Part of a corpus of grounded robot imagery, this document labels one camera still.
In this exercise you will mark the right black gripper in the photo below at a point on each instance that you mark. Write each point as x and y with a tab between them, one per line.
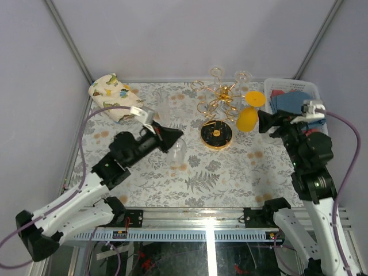
265	120

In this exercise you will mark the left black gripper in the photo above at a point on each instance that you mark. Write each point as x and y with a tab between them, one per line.
166	138

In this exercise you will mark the yellow plastic goblet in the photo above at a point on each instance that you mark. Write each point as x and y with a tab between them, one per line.
248	117

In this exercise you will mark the gold wine glass rack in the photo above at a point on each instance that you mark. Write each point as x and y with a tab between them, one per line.
220	111

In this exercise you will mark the slim clear champagne flute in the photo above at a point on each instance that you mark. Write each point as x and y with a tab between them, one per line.
242	78

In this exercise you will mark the short clear wine glass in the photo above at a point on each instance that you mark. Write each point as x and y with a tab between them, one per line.
217	72

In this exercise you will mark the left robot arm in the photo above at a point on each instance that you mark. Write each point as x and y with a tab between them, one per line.
80	195

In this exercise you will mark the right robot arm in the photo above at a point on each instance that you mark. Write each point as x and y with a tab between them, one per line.
328	252

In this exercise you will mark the tall clear flute glass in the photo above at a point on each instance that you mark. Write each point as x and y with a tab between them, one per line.
163	107

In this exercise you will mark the red cloth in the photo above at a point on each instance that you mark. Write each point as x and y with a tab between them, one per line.
277	92

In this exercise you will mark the blue folded cloth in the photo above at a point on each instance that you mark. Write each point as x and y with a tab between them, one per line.
287	100

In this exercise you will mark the white plastic basket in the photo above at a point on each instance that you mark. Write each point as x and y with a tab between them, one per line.
288	94

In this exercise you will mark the floral table mat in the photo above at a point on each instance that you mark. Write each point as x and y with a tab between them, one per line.
252	169

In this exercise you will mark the dinosaur print cloth bag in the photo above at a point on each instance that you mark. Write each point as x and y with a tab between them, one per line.
108	91

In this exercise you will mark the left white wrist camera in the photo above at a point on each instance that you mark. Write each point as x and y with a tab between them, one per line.
144	115

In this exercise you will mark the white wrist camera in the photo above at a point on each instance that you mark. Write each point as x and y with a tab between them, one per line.
144	115
311	111

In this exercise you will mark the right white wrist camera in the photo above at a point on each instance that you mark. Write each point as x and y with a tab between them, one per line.
311	111

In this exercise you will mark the aluminium front rail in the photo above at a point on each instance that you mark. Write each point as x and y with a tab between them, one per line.
165	224

